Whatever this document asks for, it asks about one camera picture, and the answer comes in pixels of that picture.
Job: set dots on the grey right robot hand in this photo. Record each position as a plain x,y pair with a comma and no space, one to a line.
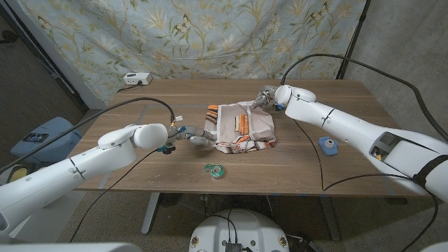
266,96

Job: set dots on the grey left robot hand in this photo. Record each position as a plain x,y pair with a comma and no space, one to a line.
194,134

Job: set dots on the beige orange patterned cloth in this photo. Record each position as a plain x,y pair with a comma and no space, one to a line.
229,122

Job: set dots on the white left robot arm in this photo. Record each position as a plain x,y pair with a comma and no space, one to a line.
70,175

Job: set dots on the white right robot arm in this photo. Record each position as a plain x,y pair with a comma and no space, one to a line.
367,136

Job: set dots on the green plaid tape dispenser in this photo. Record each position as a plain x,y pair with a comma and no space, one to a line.
217,171

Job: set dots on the black round fan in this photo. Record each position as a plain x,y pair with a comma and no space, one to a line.
171,199

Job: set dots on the white power strip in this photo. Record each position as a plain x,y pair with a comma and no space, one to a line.
138,78

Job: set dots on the floral light blue backdrop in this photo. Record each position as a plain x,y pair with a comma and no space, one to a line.
210,38

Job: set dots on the grey table leg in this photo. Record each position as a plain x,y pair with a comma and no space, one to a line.
150,213
330,220

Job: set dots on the black backdrop stand pole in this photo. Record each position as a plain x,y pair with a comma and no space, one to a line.
353,38
80,102

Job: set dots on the white robot torso base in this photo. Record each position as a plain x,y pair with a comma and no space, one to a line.
259,227

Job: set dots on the light blue storage bin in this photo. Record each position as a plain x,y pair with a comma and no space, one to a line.
52,143

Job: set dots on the black power adapter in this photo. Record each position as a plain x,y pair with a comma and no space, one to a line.
302,246

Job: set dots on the white floor board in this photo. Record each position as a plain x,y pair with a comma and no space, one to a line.
49,221

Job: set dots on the black chair caster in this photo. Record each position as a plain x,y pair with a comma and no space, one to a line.
7,36

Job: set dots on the small blue toy camera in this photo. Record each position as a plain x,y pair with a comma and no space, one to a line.
328,146

